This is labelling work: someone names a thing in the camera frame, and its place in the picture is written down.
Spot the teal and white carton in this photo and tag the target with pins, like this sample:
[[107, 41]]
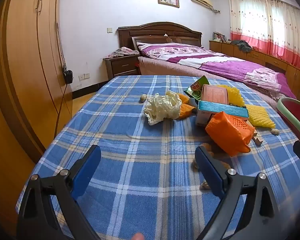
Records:
[[222, 108]]

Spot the bed with purple quilt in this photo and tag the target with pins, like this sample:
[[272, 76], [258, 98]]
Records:
[[215, 65]]

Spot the yellow foam fruit net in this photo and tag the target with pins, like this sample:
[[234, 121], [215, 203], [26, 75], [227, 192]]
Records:
[[260, 116], [236, 97]]

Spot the wooden low cabinets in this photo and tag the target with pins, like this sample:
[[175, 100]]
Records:
[[227, 48]]

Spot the row of books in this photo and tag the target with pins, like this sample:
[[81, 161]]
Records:
[[218, 37]]

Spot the green mosquito coil box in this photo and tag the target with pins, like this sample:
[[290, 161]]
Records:
[[196, 88]]

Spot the black pouch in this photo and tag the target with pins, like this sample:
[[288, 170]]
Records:
[[68, 76]]

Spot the floral curtain with red trim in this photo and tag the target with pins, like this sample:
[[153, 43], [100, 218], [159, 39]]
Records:
[[265, 25]]

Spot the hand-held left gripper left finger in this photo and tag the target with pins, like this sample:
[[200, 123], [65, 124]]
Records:
[[90, 170]]

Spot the wooden wardrobe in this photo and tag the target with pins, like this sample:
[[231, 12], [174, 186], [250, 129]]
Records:
[[27, 55]]

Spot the red bin with green rim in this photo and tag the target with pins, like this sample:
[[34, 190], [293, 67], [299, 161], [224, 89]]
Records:
[[297, 112]]

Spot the white framed board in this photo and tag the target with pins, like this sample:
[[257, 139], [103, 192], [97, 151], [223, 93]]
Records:
[[145, 39]]

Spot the salmon orange cardboard box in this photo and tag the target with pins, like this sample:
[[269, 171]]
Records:
[[215, 93]]

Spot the pink patterned cloth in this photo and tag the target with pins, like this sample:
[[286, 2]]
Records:
[[122, 51]]

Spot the dark wooden headboard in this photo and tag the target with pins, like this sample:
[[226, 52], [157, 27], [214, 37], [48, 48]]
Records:
[[160, 28]]

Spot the orange peel piece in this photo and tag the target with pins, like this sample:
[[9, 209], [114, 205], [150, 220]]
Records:
[[186, 110], [183, 98]]

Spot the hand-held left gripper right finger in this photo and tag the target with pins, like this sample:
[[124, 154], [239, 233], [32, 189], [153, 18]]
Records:
[[210, 172]]

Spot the blue plaid blanket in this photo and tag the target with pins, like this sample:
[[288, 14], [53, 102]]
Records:
[[115, 130]]

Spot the bed with pink sheet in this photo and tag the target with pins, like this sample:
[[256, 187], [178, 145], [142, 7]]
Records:
[[165, 67]]

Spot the grey clothes pile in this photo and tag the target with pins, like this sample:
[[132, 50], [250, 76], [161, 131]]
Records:
[[242, 45]]

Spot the person's left hand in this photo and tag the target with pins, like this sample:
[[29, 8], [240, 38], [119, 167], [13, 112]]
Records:
[[139, 236]]

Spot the wall switch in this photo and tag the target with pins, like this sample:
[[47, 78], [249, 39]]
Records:
[[109, 30]]

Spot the orange foam fruit net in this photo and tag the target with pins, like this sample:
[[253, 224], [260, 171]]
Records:
[[227, 132]]

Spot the dark wooden nightstand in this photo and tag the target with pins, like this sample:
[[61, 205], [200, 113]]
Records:
[[125, 66]]

